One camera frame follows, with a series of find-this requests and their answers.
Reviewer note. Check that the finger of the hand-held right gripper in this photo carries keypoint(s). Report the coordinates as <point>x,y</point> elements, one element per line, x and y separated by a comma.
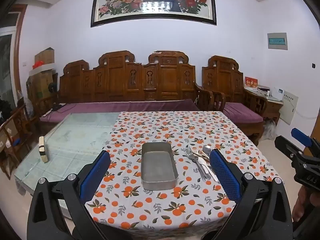
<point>301,135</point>
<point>290,150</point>

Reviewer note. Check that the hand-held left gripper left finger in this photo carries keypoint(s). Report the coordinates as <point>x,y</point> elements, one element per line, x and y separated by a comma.
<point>96,177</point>

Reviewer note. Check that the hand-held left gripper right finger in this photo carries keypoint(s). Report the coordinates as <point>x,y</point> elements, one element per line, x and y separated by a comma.
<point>225,177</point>

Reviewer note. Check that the metal fork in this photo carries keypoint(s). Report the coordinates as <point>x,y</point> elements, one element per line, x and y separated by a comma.
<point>196,166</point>
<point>197,161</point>

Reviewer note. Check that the brown chopstick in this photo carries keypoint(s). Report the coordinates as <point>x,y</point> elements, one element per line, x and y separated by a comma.
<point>201,153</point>

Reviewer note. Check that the rectangular metal tray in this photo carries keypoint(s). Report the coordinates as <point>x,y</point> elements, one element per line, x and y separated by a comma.
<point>157,162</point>

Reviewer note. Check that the person's right hand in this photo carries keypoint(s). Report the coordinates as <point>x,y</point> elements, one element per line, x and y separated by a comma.
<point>301,205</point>

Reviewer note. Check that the white plastic spoon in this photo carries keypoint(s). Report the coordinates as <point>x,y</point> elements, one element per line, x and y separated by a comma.
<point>211,173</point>

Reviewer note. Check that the crumpled plastic bag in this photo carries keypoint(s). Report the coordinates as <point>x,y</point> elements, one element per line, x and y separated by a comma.
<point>271,130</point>

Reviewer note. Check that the metal spoon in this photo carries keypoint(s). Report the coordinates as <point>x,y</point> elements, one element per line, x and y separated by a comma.
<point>207,150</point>

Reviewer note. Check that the wooden side table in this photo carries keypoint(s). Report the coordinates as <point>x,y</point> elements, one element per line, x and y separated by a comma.
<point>272,107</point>

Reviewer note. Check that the white electronic device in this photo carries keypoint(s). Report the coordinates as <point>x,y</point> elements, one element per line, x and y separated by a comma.
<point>278,93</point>

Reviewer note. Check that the cream and black block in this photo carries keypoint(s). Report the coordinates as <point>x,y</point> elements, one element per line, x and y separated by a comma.
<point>43,150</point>

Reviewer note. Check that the short purple seat cushion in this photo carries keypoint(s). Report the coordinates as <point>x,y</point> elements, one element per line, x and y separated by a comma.
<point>242,112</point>

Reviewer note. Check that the long purple seat cushion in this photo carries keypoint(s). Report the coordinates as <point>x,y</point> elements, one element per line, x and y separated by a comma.
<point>112,108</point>

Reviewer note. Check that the red desk calendar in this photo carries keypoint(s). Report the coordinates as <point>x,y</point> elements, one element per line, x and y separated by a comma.
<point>251,83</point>

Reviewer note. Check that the orange print tablecloth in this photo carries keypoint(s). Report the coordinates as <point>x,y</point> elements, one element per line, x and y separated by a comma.
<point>162,125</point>

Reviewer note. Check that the wooden side chair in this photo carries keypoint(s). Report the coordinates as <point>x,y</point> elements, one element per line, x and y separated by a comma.
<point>15,135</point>

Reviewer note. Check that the carved wooden armchair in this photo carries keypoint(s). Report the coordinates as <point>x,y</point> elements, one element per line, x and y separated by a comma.
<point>225,80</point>

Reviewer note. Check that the small black fan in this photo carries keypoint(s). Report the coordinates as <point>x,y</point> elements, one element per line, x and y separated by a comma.
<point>52,87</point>

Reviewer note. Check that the carved wooden sofa bench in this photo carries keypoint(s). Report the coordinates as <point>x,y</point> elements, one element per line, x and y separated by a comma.
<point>140,80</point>

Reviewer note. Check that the large cardboard box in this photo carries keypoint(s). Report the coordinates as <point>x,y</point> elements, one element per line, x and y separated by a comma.
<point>41,85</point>

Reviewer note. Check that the red plastic item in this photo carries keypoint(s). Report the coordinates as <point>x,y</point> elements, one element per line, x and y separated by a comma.
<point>37,64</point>

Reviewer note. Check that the small cardboard box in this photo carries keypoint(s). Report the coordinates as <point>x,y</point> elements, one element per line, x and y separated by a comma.
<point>45,56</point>

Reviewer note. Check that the glass sliding door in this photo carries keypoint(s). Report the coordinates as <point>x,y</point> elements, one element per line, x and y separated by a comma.
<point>6,62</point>

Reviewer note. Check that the framed flower painting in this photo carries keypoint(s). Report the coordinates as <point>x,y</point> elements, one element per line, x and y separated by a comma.
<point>155,7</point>

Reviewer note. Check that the white wall electrical panel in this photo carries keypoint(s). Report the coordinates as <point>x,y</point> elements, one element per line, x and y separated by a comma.
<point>290,107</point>

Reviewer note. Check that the grey wall distribution box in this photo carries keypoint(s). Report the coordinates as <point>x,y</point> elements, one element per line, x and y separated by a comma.
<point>277,41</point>

